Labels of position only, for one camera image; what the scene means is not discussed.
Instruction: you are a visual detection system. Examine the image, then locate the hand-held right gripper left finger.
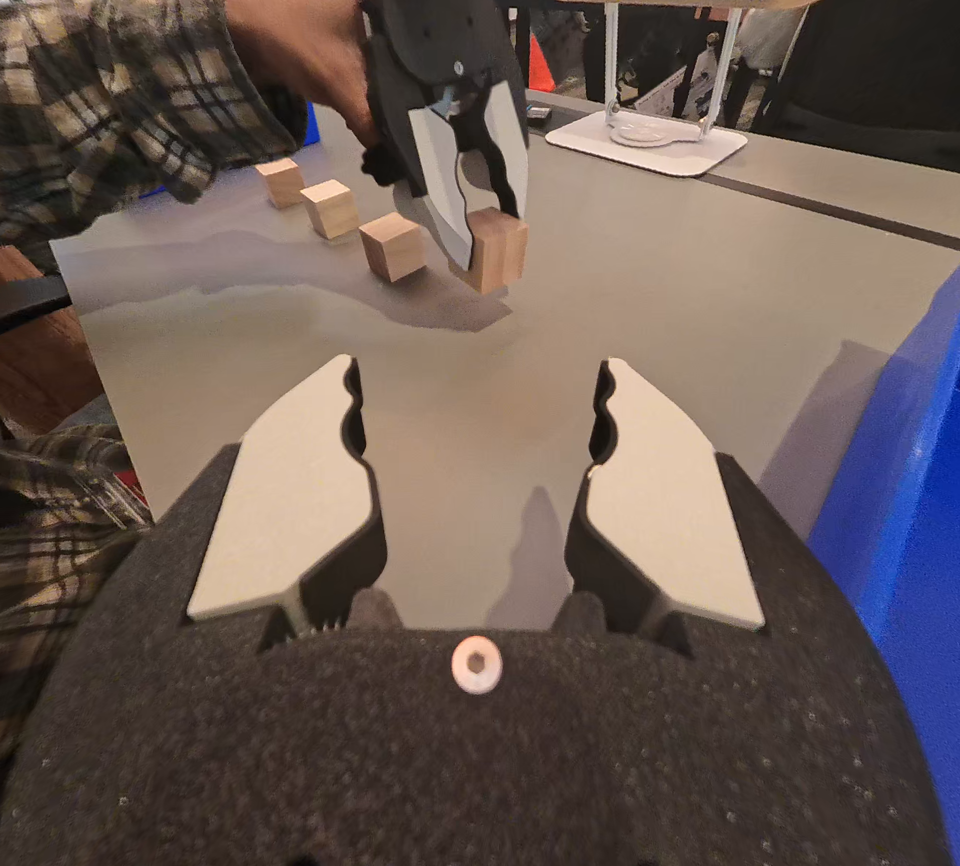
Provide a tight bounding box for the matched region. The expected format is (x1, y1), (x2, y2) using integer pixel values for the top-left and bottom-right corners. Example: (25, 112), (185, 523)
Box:
(185, 354), (389, 621)

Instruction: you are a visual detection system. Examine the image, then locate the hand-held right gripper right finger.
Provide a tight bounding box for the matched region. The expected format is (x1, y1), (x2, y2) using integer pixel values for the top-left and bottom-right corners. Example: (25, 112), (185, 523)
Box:
(564, 357), (768, 636)

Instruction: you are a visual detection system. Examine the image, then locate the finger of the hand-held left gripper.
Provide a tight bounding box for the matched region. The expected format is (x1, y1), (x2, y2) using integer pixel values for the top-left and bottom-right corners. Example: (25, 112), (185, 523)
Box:
(407, 101), (477, 272)
(459, 80), (531, 220)

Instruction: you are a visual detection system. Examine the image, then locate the wooden cube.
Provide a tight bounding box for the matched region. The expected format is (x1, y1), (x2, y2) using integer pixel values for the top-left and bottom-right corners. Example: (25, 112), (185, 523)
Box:
(255, 157), (305, 209)
(300, 180), (360, 239)
(358, 212), (427, 283)
(448, 208), (530, 295)

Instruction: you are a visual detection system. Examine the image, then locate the blue plastic bin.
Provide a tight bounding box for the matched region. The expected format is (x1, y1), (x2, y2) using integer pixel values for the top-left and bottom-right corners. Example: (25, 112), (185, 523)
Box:
(138, 101), (321, 201)
(808, 296), (960, 732)

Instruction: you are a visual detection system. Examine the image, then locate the person's left hand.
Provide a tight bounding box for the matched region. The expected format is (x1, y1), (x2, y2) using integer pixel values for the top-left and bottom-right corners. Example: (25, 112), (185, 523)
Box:
(225, 0), (380, 147)

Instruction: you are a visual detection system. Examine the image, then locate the orange traffic cone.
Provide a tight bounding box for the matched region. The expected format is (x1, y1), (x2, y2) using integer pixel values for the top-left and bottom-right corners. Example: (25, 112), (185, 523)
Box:
(528, 34), (558, 93)

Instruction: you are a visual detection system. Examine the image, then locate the white document stand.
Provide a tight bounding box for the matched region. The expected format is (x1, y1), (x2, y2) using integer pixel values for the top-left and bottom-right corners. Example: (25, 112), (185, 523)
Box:
(536, 0), (897, 179)

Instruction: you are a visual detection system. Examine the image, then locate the printed white bag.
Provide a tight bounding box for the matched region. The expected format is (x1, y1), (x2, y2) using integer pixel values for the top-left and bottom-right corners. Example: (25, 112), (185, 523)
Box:
(636, 45), (721, 121)

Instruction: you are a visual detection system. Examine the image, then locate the wooden pillar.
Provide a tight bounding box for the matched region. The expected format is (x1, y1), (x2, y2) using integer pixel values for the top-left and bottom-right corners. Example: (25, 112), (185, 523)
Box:
(0, 245), (104, 437)

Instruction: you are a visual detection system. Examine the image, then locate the black office chair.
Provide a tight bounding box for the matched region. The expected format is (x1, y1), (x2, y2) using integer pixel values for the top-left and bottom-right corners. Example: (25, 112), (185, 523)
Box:
(0, 277), (72, 335)

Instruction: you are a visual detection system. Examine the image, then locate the black table cable channel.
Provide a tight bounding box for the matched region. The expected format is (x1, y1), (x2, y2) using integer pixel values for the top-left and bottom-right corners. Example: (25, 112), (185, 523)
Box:
(525, 103), (960, 243)

